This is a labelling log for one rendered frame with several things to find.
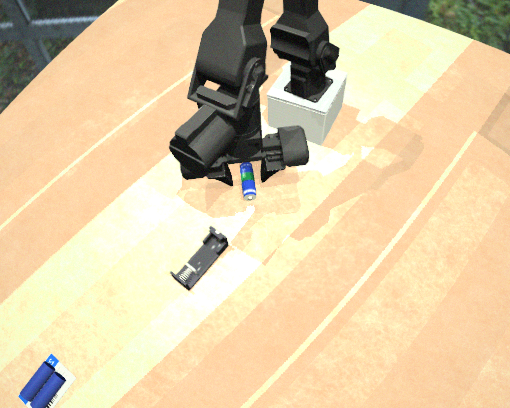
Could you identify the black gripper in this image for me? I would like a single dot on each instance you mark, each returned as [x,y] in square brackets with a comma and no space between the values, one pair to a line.
[288,147]

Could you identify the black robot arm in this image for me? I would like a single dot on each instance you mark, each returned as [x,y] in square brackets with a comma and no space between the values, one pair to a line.
[232,54]

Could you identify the blue and green battery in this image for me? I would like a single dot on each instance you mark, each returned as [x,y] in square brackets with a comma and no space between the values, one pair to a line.
[248,181]

